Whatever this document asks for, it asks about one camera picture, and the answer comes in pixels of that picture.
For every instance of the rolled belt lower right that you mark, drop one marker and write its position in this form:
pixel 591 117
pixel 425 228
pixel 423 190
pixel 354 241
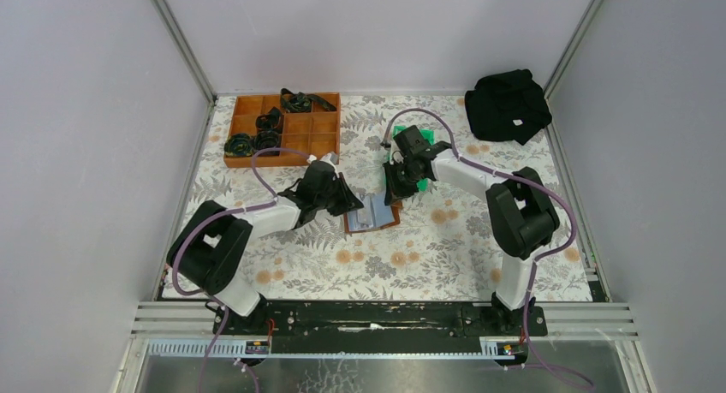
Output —
pixel 265 140

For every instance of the rolled belt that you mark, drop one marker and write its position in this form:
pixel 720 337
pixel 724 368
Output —
pixel 270 121
pixel 239 145
pixel 299 102
pixel 265 140

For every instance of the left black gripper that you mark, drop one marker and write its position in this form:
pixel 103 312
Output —
pixel 348 202

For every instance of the green plastic bin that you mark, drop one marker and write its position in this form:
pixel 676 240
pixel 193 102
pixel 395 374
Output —
pixel 393 149

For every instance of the rolled belt middle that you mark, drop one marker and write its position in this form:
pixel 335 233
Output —
pixel 270 121

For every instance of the rolled belt lower left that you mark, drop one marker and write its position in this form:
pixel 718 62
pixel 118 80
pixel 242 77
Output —
pixel 239 145

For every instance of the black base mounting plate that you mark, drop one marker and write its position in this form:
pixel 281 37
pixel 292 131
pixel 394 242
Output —
pixel 279 318

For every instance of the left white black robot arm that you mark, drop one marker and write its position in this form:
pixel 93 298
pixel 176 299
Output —
pixel 209 250

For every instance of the black cloth bundle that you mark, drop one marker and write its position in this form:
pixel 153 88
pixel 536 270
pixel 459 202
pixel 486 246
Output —
pixel 510 106

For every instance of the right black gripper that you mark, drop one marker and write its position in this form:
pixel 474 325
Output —
pixel 393 190

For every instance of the floral patterned table mat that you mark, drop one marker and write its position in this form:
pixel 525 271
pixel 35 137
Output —
pixel 442 249

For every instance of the brown leather card holder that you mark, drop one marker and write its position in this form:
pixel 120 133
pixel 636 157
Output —
pixel 374 216

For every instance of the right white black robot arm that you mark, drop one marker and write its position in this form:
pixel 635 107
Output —
pixel 521 214

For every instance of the rolled belt top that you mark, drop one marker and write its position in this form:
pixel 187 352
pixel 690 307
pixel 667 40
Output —
pixel 299 102

